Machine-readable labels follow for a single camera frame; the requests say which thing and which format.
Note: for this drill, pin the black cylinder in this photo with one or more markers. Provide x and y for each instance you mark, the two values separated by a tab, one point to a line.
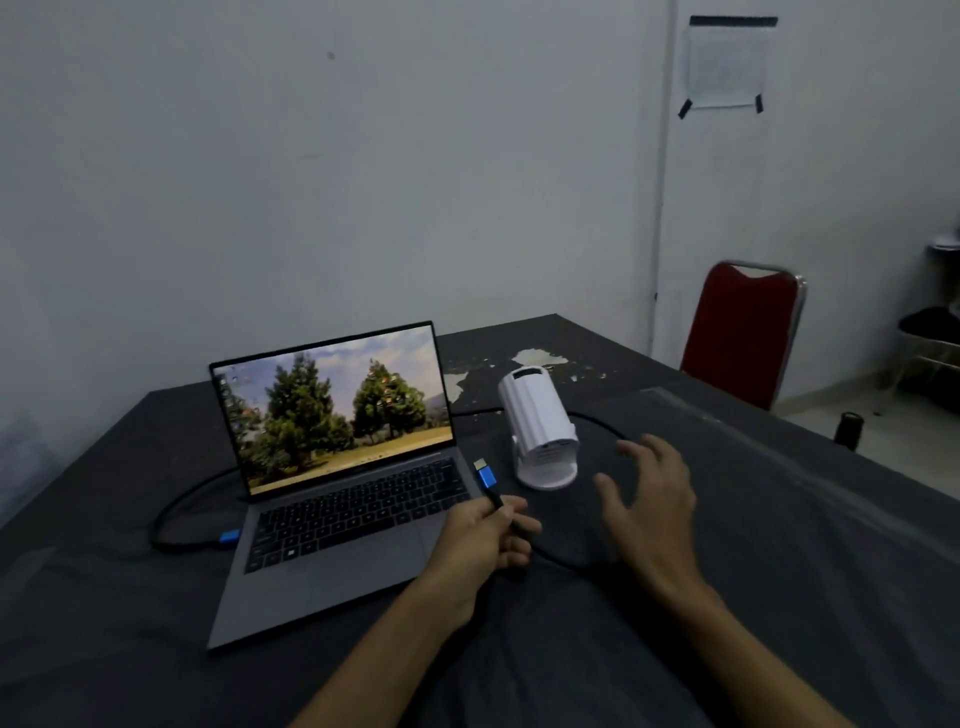
848	431

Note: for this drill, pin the person's left forearm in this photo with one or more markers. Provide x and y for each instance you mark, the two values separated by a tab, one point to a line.
375	667

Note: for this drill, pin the white mini projector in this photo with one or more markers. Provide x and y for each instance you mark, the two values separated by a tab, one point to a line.
536	420

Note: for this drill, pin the white paper with black tape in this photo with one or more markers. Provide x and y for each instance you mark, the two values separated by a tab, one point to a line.
726	67

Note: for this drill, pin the person's right hand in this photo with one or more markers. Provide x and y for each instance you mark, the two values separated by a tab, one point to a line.
660	525

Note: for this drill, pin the grey laptop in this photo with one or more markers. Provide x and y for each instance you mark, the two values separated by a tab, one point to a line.
337	577

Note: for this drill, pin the dark plastic sheet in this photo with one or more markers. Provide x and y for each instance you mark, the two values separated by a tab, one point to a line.
787	525

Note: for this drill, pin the red chair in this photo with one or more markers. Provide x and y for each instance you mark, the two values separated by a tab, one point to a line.
739	330

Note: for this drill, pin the person's right forearm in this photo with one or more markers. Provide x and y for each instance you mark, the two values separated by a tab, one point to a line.
757	667

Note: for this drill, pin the black chair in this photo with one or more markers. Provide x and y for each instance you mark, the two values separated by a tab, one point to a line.
930	330

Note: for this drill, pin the person's left hand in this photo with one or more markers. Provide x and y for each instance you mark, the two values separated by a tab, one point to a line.
472	547

